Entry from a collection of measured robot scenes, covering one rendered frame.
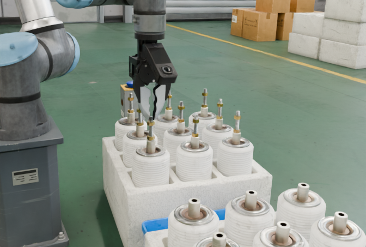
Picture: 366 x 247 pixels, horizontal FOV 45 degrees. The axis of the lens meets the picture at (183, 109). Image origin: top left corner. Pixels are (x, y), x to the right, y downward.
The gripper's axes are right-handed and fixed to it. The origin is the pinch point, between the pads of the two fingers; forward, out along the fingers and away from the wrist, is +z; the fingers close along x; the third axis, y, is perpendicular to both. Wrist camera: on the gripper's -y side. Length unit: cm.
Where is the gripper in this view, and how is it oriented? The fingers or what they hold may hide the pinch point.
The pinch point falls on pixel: (152, 115)
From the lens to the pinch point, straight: 108.1
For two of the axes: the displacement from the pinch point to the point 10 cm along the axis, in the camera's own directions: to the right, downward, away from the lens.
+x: -9.1, 1.0, -4.1
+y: -4.2, -2.8, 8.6
